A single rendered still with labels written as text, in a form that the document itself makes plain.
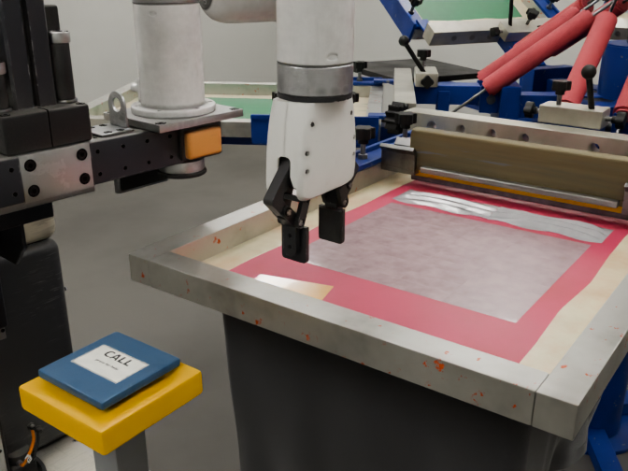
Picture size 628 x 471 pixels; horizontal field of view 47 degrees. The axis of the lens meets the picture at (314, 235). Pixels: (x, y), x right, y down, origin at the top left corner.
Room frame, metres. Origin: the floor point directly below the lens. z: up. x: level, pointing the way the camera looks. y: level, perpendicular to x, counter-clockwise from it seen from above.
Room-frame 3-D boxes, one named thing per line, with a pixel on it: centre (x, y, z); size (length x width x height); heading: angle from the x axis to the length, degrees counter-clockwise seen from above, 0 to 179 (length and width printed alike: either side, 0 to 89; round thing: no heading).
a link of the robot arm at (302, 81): (0.72, -0.01, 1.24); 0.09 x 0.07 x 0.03; 144
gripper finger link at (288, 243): (0.68, 0.03, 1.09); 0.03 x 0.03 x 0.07; 54
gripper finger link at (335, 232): (0.75, -0.03, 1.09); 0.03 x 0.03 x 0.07; 54
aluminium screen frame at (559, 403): (1.01, -0.22, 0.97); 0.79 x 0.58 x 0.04; 144
